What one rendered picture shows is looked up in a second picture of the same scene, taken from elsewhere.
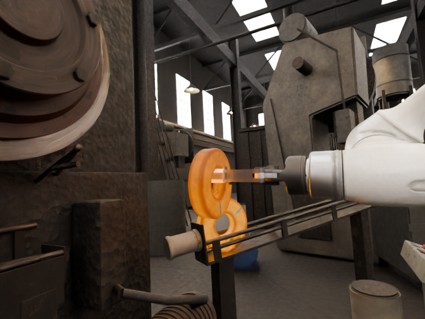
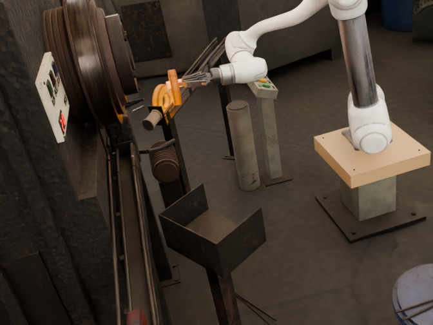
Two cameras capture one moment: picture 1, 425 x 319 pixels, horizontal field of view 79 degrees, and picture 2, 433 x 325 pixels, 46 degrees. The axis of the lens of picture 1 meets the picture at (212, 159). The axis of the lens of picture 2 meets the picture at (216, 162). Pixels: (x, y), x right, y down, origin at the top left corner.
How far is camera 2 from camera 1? 1.81 m
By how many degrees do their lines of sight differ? 47
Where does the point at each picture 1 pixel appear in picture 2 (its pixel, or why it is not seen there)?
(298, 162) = (217, 73)
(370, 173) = (243, 75)
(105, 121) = not seen: hidden behind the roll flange
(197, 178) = (177, 91)
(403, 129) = (249, 46)
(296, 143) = not seen: outside the picture
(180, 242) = (154, 119)
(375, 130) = (240, 47)
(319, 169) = (226, 76)
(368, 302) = (236, 113)
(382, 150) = (246, 65)
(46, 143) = not seen: hidden behind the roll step
